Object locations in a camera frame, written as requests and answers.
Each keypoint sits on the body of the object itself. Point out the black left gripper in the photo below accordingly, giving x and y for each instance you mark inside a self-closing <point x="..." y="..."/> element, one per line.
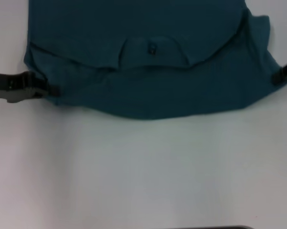
<point x="7" y="86"/>

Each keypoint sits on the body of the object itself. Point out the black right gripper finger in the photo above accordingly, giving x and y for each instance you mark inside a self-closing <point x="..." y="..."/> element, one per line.
<point x="280" y="77"/>

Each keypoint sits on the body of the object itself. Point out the teal t-shirt with beige print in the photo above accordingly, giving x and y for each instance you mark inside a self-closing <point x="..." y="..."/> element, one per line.
<point x="146" y="71"/>

